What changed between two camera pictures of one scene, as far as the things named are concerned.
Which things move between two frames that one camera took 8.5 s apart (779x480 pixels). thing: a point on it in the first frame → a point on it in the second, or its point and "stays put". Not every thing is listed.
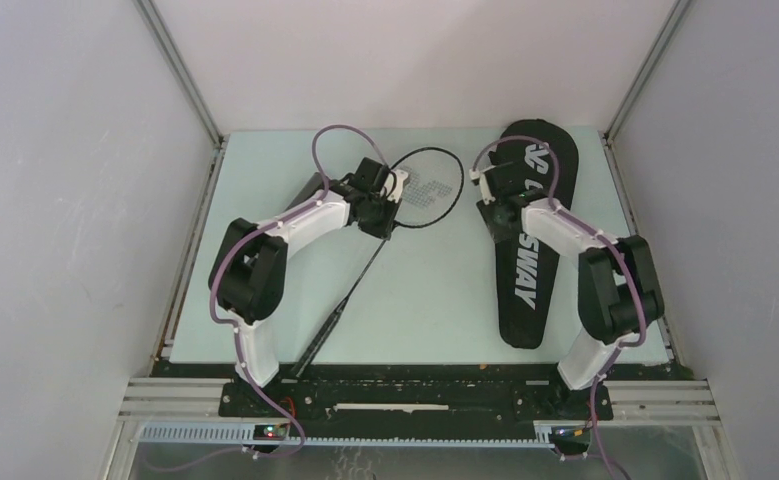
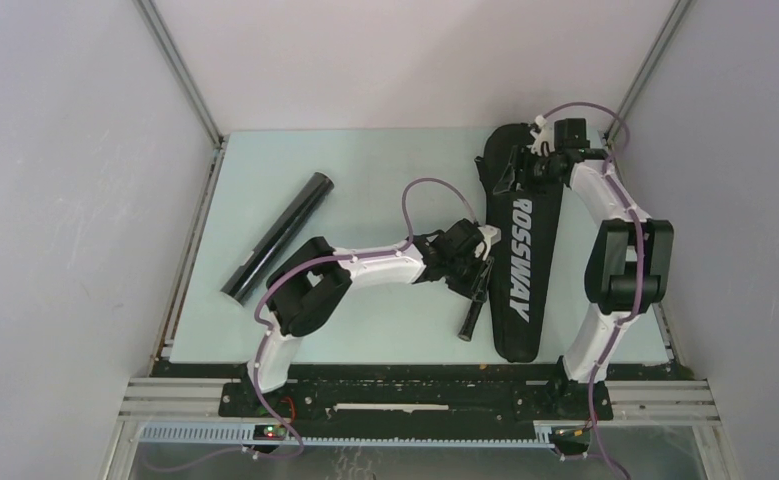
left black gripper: x=384 y=230 → x=466 y=288
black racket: x=435 y=185 → x=479 y=296
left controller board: x=270 y=432 stays put
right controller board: x=571 y=435 stays put
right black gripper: x=498 y=233 → x=521 y=158
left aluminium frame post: x=179 y=69 stays put
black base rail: x=419 y=393 stays put
